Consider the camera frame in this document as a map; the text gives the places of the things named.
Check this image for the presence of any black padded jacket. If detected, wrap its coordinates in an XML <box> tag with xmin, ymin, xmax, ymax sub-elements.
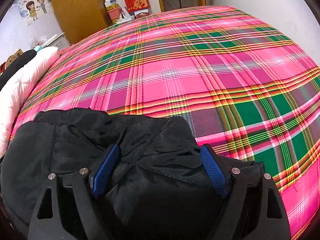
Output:
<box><xmin>0</xmin><ymin>107</ymin><xmax>266</xmax><ymax>240</ymax></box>

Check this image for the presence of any pink green plaid bedsheet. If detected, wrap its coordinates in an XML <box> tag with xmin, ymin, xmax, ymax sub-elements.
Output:
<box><xmin>15</xmin><ymin>6</ymin><xmax>319</xmax><ymax>239</ymax></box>

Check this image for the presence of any white folded quilt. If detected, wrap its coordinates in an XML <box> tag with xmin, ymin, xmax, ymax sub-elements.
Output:
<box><xmin>1</xmin><ymin>47</ymin><xmax>60</xmax><ymax>156</ymax></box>

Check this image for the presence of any black pillow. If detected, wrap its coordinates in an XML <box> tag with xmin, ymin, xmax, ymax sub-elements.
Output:
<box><xmin>0</xmin><ymin>49</ymin><xmax>37</xmax><ymax>90</ymax></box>

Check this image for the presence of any wooden wardrobe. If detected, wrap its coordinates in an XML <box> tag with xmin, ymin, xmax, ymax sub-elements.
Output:
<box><xmin>51</xmin><ymin>0</ymin><xmax>111</xmax><ymax>44</ymax></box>

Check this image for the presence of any red gift box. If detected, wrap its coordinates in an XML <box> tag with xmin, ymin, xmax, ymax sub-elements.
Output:
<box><xmin>124</xmin><ymin>0</ymin><xmax>150</xmax><ymax>12</ymax></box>

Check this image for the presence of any cartoon couple wall sticker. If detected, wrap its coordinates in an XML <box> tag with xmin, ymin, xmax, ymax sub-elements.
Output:
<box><xmin>14</xmin><ymin>0</ymin><xmax>53</xmax><ymax>26</ymax></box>

